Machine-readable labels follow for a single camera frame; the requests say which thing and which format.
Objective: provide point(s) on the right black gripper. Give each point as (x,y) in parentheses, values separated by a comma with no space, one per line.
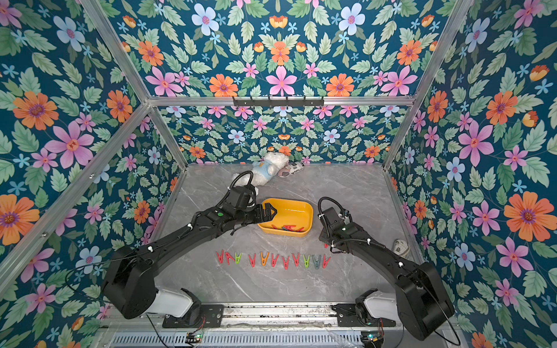
(324,235)

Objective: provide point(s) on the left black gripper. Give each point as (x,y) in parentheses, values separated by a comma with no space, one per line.
(260,217)

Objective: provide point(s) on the red clothespin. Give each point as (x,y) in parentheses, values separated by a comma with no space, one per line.
(274,259)
(229,258)
(296,259)
(325,261)
(286,262)
(220,256)
(252,260)

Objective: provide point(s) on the grey teal clothespin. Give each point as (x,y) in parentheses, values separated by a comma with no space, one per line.
(316,259)

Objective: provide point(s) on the yellow plastic storage box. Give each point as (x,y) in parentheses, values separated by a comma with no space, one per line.
(294,218)

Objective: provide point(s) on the orange clothespin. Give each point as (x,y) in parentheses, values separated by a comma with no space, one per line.
(264,258)

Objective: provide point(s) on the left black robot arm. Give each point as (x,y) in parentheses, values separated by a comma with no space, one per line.
(129,284)

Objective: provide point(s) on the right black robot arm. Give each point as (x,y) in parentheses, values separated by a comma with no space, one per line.
(419,301)

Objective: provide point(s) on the white teddy bear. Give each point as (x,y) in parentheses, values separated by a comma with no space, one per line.
(262,172)

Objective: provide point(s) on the small printed pouch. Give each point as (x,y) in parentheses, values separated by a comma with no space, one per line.
(290,169)

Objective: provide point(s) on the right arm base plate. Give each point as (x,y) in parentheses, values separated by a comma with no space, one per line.
(352,315)

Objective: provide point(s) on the aluminium front rail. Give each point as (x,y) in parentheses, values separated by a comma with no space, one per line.
(255,314)

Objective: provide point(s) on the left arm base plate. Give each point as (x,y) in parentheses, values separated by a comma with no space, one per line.
(205,316)

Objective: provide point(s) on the black hook rail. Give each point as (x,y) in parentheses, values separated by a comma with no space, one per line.
(278,102)

